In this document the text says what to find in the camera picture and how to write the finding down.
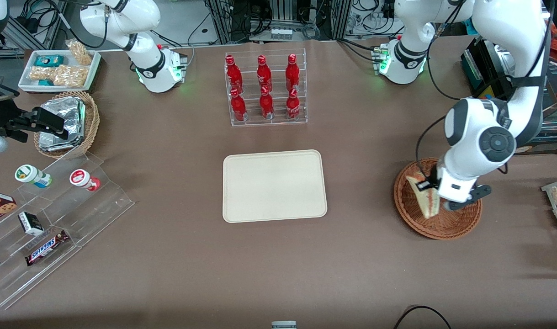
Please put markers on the clear acrylic bottle rack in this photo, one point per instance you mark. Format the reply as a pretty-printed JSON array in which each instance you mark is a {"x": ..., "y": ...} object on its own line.
[{"x": 278, "y": 123}]

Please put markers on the tan wicker basket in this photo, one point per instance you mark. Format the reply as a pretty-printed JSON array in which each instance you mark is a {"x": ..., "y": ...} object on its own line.
[{"x": 92, "y": 121}]

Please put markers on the clear tray with snacks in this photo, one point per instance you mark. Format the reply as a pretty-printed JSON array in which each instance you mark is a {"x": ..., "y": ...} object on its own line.
[{"x": 550, "y": 187}]

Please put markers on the snickers chocolate bar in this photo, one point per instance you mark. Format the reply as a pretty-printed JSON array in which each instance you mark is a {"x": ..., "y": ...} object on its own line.
[{"x": 46, "y": 248}]

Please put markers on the white rectangular snack tray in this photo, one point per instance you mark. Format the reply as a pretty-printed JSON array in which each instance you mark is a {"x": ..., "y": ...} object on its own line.
[{"x": 27, "y": 82}]

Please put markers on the triangular sandwich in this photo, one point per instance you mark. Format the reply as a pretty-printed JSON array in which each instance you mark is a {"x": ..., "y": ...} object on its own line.
[{"x": 427, "y": 205}]

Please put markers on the clear acrylic stepped shelf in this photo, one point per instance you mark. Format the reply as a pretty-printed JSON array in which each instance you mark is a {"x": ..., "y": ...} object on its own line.
[{"x": 95, "y": 210}]

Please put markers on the black yellow control box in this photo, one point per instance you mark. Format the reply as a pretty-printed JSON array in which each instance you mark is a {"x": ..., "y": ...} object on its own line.
[{"x": 477, "y": 84}]

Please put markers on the teal cloth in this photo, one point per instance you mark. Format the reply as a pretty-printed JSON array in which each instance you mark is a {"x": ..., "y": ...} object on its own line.
[{"x": 470, "y": 27}]

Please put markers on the stainless steel tray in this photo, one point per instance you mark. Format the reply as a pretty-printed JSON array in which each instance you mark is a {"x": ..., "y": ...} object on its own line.
[{"x": 500, "y": 57}]

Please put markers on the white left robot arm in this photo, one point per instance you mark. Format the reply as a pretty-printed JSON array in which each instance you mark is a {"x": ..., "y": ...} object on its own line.
[{"x": 502, "y": 23}]

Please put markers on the round brown wicker basket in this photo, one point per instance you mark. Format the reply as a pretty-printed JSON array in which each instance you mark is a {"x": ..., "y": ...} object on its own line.
[{"x": 411, "y": 219}]

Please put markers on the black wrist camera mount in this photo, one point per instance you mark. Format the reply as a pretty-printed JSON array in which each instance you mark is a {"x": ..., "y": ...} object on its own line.
[{"x": 477, "y": 192}]

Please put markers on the silver foil packages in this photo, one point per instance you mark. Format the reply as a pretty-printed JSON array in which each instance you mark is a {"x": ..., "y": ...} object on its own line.
[{"x": 70, "y": 114}]

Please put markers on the grey metal object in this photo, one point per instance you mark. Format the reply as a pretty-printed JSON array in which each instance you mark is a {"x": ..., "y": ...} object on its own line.
[{"x": 283, "y": 325}]

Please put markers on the cream rectangular tray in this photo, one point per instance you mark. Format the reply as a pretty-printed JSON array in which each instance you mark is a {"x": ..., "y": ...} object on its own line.
[{"x": 273, "y": 185}]

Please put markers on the red lid yoghurt bottle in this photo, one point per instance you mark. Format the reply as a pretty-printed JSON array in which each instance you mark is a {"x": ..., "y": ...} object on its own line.
[{"x": 82, "y": 178}]

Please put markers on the red cola bottle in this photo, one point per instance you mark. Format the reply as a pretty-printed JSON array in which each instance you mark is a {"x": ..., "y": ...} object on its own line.
[
  {"x": 264, "y": 73},
  {"x": 293, "y": 107},
  {"x": 233, "y": 73},
  {"x": 292, "y": 73},
  {"x": 237, "y": 107},
  {"x": 266, "y": 106}
]

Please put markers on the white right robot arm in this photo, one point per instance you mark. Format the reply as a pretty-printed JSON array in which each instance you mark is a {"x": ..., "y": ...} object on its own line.
[{"x": 141, "y": 18}]

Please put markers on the teal snack box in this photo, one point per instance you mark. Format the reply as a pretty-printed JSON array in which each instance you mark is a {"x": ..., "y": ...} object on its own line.
[{"x": 49, "y": 61}]

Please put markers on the green lid yoghurt bottle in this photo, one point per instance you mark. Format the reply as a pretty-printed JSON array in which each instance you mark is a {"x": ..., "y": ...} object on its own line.
[{"x": 29, "y": 175}]

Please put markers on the clear bag of puffed snacks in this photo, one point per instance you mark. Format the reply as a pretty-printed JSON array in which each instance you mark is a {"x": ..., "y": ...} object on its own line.
[
  {"x": 79, "y": 52},
  {"x": 41, "y": 73},
  {"x": 71, "y": 75}
]

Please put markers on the white power strip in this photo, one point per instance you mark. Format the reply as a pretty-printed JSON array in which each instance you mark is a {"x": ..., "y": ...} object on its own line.
[{"x": 281, "y": 33}]

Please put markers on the small black white box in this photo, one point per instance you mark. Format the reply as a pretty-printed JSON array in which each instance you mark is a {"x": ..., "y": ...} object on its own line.
[{"x": 30, "y": 224}]

